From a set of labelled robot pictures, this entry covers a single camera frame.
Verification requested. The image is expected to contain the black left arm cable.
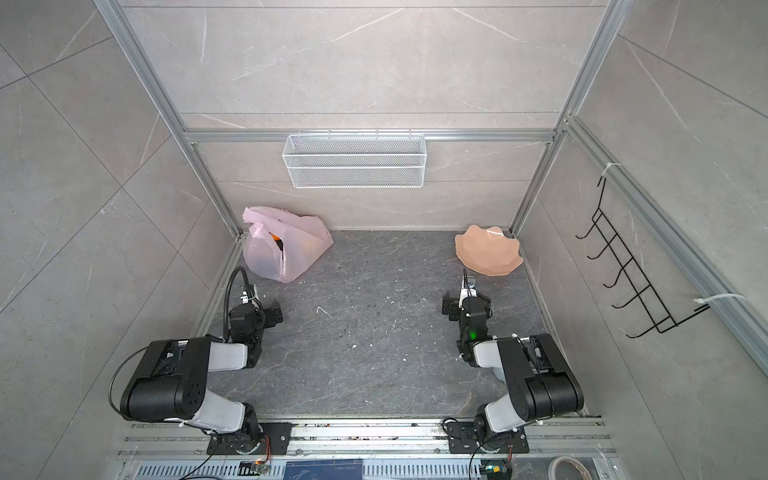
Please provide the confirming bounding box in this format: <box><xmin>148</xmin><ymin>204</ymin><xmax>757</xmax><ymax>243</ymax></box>
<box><xmin>222</xmin><ymin>265</ymin><xmax>253</xmax><ymax>343</ymax></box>

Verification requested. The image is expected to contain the white wire mesh basket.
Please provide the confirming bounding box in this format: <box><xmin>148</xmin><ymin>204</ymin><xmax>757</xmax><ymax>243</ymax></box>
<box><xmin>282</xmin><ymin>133</ymin><xmax>428</xmax><ymax>189</ymax></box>

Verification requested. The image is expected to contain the black wire hook rack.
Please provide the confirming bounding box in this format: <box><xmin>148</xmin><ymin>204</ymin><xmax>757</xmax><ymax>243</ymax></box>
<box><xmin>575</xmin><ymin>177</ymin><xmax>711</xmax><ymax>339</ymax></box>

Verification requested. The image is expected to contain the white tape roll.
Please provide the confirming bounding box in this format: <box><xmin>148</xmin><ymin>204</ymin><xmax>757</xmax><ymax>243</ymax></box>
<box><xmin>547</xmin><ymin>456</ymin><xmax>593</xmax><ymax>480</ymax></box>

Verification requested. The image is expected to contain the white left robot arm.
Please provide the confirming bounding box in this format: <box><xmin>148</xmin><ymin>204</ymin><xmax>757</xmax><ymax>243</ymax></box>
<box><xmin>114</xmin><ymin>297</ymin><xmax>283</xmax><ymax>456</ymax></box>

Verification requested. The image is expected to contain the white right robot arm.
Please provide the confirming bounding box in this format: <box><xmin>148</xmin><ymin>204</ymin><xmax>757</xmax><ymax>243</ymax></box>
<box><xmin>441</xmin><ymin>274</ymin><xmax>584</xmax><ymax>453</ymax></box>

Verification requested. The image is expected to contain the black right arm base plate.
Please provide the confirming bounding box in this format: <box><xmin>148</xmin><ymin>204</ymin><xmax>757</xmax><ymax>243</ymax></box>
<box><xmin>441</xmin><ymin>418</ymin><xmax>530</xmax><ymax>454</ymax></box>

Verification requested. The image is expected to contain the pink plastic bag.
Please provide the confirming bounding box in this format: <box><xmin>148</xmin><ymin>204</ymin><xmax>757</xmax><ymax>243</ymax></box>
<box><xmin>242</xmin><ymin>206</ymin><xmax>334</xmax><ymax>283</ymax></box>

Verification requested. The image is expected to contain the blue label plate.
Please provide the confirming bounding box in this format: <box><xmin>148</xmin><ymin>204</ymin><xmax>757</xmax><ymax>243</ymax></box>
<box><xmin>282</xmin><ymin>459</ymin><xmax>364</xmax><ymax>480</ymax></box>

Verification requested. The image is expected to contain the pink scalloped plate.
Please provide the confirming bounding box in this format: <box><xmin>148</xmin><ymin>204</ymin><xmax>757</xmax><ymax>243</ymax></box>
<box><xmin>455</xmin><ymin>225</ymin><xmax>523</xmax><ymax>277</ymax></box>

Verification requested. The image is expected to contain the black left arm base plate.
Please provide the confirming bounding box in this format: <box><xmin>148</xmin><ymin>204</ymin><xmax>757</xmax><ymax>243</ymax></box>
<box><xmin>206</xmin><ymin>422</ymin><xmax>293</xmax><ymax>456</ymax></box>

